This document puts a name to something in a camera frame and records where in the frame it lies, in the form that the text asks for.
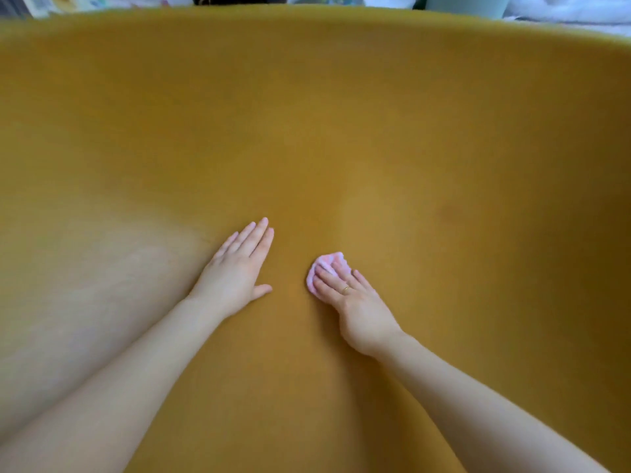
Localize person's right hand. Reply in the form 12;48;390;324
312;261;406;360

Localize person's left hand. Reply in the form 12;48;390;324
189;217;275;322

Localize pink cleaning cloth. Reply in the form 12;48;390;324
306;251;352;295

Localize person's left forearm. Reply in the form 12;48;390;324
0;295;233;473

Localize person's right forearm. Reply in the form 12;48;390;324
377;332;613;473

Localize printed paper sheets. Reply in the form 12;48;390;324
20;0;108;18

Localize pale green container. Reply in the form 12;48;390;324
424;0;514;20

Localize white fabric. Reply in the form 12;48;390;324
503;0;631;38

